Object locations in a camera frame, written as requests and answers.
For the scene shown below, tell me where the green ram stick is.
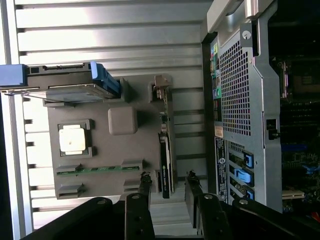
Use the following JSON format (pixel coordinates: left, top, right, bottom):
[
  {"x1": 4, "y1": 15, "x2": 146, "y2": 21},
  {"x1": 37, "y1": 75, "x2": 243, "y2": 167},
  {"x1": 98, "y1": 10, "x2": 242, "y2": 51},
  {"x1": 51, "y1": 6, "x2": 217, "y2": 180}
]
[{"x1": 56, "y1": 165, "x2": 141, "y2": 176}]

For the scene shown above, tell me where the gray plastic parts rack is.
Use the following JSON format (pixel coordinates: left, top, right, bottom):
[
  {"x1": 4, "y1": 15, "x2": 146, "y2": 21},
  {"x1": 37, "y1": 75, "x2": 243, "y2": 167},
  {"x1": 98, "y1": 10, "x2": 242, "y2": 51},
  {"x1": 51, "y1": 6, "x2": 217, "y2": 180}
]
[{"x1": 42, "y1": 74, "x2": 176, "y2": 201}]

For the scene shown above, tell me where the black nvidia graphics card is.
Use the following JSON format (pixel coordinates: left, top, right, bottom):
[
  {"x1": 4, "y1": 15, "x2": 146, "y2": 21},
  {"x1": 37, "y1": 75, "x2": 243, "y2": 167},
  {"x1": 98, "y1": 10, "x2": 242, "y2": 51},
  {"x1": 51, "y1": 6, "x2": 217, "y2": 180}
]
[{"x1": 152, "y1": 74, "x2": 179, "y2": 200}]

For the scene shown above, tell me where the white expansion slot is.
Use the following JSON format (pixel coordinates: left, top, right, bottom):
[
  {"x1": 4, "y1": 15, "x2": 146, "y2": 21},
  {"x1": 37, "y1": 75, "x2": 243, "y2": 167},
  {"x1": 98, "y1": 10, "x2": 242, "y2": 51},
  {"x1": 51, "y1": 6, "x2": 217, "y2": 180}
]
[{"x1": 282, "y1": 190, "x2": 306, "y2": 200}]

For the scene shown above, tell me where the dark motherboard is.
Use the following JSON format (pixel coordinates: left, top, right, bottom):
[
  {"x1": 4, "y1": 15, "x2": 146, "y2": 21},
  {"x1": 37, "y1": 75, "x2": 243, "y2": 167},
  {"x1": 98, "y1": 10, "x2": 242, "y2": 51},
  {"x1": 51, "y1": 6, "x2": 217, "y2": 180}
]
[{"x1": 268, "y1": 56, "x2": 320, "y2": 216}]

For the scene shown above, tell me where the silver cpu chip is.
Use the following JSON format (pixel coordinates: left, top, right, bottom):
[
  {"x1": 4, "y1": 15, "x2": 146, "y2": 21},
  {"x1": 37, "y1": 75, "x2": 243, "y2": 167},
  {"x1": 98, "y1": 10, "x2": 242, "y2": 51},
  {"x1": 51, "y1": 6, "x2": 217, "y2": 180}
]
[{"x1": 58, "y1": 124, "x2": 86, "y2": 154}]

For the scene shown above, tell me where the blue expansion slot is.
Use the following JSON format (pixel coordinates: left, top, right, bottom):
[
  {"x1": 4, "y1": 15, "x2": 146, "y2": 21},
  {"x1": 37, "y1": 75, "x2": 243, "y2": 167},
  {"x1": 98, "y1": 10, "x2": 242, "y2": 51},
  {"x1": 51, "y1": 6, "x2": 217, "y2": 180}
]
[{"x1": 281, "y1": 144, "x2": 308, "y2": 152}]

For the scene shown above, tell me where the gray open pc case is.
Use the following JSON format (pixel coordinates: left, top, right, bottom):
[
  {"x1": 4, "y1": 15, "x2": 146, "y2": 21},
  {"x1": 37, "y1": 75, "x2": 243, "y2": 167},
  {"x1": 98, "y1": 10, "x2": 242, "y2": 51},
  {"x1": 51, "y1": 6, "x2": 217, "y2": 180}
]
[{"x1": 201, "y1": 0, "x2": 320, "y2": 227}]

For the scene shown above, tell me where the rear port panel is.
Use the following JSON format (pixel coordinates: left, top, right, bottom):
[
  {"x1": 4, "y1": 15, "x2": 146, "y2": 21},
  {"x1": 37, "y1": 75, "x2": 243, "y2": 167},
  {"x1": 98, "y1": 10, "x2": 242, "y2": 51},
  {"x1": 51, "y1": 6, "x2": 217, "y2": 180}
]
[{"x1": 209, "y1": 41, "x2": 223, "y2": 124}]

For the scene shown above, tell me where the disk drive with blue caddy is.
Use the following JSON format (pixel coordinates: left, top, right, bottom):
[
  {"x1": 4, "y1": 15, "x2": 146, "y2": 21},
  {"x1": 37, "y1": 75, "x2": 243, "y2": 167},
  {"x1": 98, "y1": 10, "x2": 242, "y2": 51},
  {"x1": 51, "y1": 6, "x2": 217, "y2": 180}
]
[{"x1": 0, "y1": 61, "x2": 121, "y2": 101}]

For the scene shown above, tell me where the cpu socket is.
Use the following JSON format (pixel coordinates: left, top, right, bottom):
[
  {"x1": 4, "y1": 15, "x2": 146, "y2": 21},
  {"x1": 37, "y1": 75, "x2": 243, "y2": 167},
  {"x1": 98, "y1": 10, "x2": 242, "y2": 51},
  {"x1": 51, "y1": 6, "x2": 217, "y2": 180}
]
[{"x1": 279, "y1": 59, "x2": 320, "y2": 100}]

